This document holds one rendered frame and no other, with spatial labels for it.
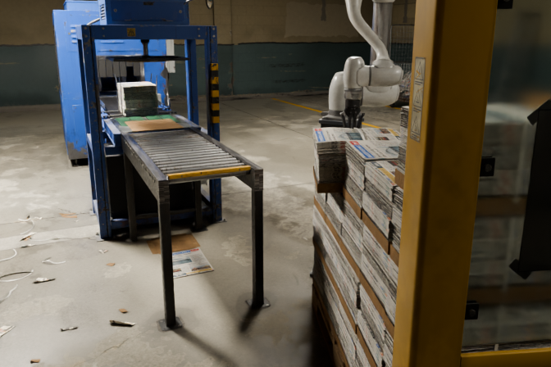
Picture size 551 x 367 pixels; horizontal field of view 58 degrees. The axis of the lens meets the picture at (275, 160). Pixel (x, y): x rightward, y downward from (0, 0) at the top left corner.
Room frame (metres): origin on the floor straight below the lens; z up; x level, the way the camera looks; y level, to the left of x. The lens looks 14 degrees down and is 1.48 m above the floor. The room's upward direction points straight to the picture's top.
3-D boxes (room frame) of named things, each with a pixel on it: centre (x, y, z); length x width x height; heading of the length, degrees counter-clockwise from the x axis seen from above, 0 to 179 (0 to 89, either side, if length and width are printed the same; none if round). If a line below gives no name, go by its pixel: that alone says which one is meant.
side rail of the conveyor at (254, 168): (3.12, 0.36, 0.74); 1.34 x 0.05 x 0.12; 24
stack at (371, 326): (1.97, -0.46, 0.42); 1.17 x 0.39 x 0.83; 7
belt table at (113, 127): (3.95, 1.01, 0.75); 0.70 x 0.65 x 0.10; 24
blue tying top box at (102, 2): (3.94, 1.01, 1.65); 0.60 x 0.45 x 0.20; 114
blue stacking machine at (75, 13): (6.44, 2.08, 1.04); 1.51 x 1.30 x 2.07; 24
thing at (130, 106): (4.47, 1.24, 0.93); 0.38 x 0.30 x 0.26; 24
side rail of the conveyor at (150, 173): (2.91, 0.82, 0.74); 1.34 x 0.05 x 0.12; 24
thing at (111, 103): (4.98, 1.47, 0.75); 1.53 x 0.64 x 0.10; 24
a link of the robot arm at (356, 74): (2.52, -0.41, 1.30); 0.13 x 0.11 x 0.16; 85
